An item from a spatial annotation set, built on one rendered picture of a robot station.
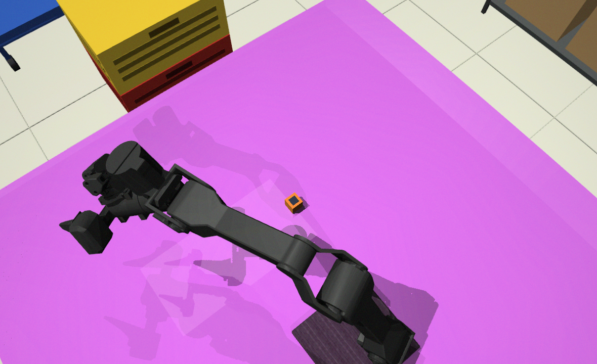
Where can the orange block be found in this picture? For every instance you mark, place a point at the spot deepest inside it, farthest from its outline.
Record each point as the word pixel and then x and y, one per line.
pixel 293 202

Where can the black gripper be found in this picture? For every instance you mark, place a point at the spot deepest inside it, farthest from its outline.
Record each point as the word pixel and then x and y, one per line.
pixel 92 230

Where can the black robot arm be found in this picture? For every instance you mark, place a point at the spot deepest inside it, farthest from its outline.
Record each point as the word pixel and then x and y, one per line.
pixel 346 294

